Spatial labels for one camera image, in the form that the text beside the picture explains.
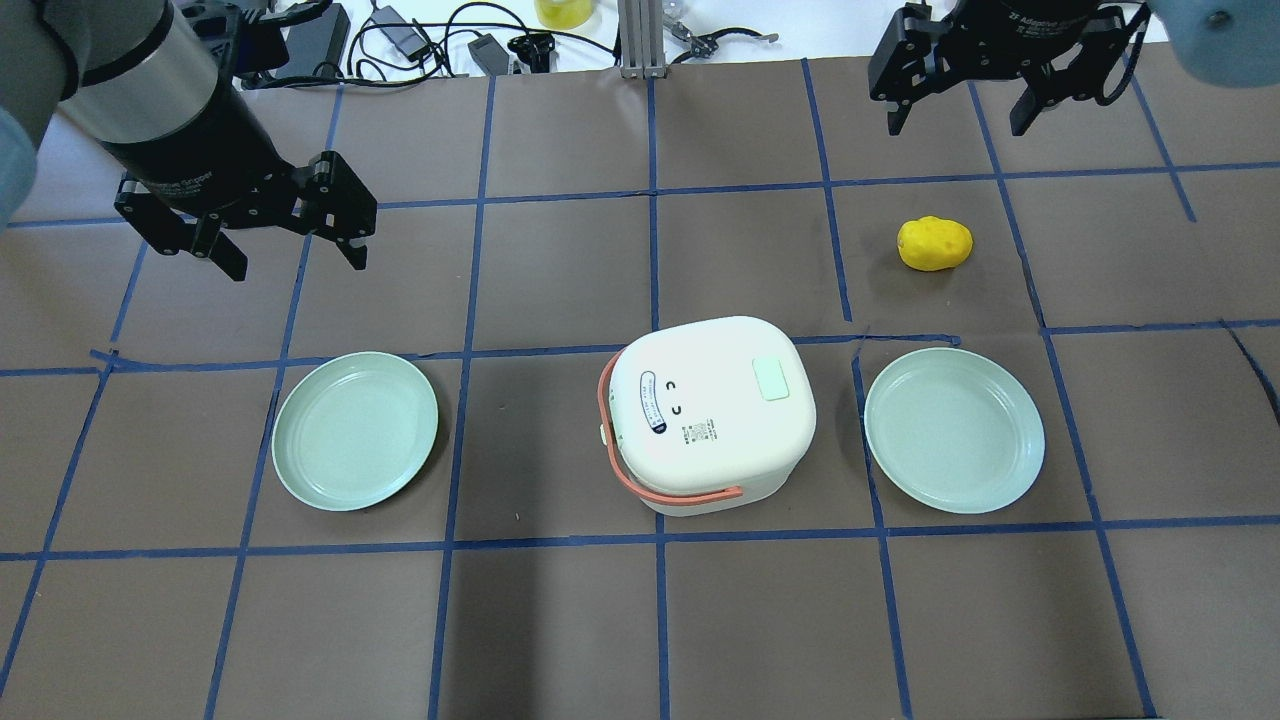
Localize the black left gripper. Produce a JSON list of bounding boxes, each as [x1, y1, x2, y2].
[[101, 85, 378, 282]]

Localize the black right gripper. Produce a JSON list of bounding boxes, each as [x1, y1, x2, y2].
[[867, 1, 1151, 137]]

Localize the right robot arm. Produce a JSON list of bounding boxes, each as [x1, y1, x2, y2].
[[867, 1, 1279, 136]]

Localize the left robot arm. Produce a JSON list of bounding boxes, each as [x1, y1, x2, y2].
[[3, 1, 378, 281]]

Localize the white rice cooker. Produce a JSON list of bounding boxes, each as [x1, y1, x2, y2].
[[596, 316, 817, 518]]

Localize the black laptop power brick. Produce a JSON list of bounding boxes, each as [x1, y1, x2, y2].
[[271, 3, 349, 79]]

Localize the yellow lemon toy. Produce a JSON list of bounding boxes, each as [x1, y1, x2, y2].
[[896, 217, 975, 272]]

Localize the brown mat with blue tape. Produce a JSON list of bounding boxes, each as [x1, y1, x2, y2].
[[1, 46, 1279, 719]]

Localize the left green plate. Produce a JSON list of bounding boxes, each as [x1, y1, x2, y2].
[[270, 351, 440, 512]]

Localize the green plate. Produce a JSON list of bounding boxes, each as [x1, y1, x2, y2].
[[864, 347, 1046, 515], [270, 351, 440, 512]]

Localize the black power adapter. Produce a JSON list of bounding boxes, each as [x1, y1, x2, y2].
[[467, 35, 512, 76]]

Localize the black clamp tool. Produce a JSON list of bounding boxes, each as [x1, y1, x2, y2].
[[663, 15, 780, 65]]

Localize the yellow cup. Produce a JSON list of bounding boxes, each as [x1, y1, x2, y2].
[[532, 0, 595, 31]]

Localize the right green plate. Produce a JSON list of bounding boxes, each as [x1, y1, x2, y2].
[[864, 347, 1046, 515]]

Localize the black cables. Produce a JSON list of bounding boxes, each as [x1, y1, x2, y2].
[[239, 0, 621, 91]]

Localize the aluminium frame post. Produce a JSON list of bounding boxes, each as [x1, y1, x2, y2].
[[617, 0, 668, 79]]

